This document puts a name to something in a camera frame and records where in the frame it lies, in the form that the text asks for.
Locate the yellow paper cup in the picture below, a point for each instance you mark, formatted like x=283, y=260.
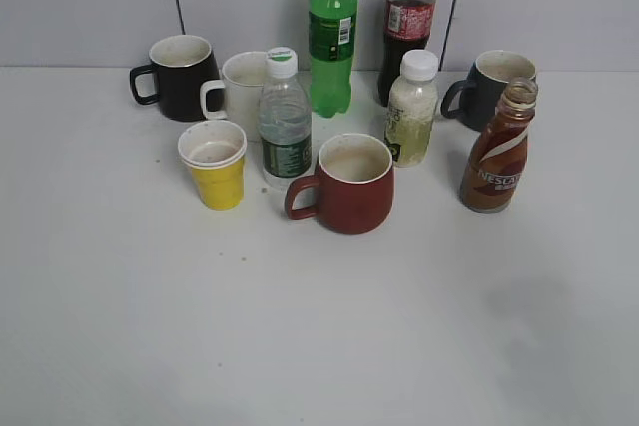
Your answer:
x=214, y=152

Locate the brown Nescafe coffee bottle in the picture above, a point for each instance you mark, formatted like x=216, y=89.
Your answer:
x=498, y=156

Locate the red ceramic mug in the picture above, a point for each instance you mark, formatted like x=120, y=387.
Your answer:
x=352, y=188

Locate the clear water bottle green label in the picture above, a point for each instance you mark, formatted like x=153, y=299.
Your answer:
x=285, y=121

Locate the white-capped green tea bottle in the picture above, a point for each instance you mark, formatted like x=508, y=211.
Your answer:
x=413, y=99

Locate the white ceramic mug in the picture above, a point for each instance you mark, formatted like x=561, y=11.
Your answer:
x=243, y=76

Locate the green soda bottle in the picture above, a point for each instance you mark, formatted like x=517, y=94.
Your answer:
x=332, y=27

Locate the black ceramic mug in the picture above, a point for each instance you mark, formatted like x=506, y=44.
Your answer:
x=179, y=65

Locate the dark grey ceramic mug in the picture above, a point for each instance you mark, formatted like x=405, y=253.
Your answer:
x=473, y=100

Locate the cola bottle red label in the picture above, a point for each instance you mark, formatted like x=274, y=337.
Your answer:
x=407, y=26

